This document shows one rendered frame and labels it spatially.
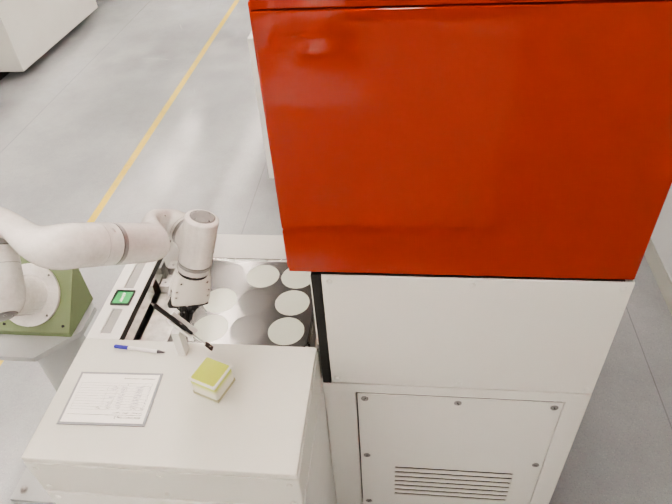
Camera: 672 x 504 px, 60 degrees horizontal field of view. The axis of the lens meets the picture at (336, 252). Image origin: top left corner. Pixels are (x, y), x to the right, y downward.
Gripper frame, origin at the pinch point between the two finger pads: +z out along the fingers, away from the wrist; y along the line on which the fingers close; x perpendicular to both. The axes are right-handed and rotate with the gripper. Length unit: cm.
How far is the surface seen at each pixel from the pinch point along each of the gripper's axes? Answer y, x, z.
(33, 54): -1, -473, 90
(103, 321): 18.7, -11.2, 8.6
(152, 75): -88, -398, 72
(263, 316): -21.3, 3.4, 0.3
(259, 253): -34.5, -31.9, 4.0
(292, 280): -33.6, -6.0, -4.2
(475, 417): -68, 49, 5
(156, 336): 5.2, -6.5, 12.2
